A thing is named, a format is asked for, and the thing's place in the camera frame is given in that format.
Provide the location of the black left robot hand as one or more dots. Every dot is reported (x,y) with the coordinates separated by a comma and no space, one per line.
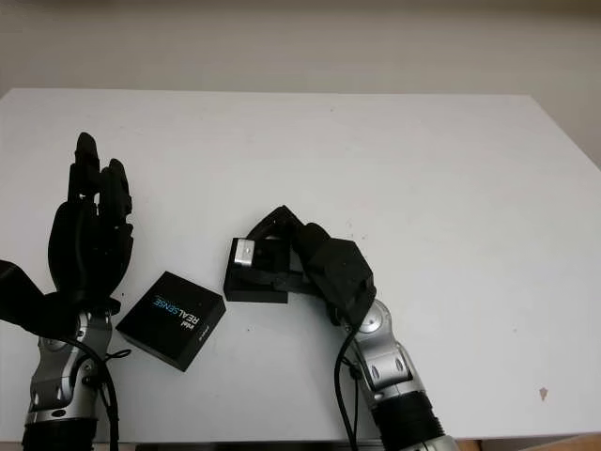
(84,249)

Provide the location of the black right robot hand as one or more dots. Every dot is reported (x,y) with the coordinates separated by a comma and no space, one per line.
(307,239)

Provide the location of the silver depth camera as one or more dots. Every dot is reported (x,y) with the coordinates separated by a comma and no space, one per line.
(244,251)

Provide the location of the black lid with RealSense print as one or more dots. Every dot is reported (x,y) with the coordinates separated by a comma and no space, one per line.
(169,315)

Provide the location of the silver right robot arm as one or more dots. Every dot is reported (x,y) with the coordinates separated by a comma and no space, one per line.
(394,371)

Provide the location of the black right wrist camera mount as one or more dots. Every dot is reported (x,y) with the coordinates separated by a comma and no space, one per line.
(345,275)

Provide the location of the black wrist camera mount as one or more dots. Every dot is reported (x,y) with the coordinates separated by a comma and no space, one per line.
(28,296)
(345,275)

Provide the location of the black camera box base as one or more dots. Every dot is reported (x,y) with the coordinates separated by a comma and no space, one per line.
(256,289)

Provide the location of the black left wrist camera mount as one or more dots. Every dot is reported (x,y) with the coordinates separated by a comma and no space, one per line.
(28,296)

